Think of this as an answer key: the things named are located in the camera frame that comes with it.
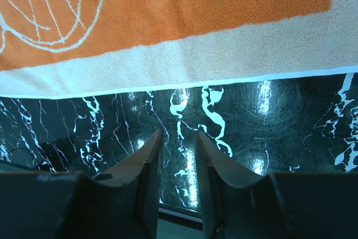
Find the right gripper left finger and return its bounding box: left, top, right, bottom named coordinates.
left=1, top=130, right=163, bottom=238

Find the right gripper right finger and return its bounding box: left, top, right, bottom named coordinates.
left=195, top=132, right=357, bottom=238

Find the orange cartoon print towel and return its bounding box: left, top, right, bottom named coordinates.
left=1, top=0, right=357, bottom=99

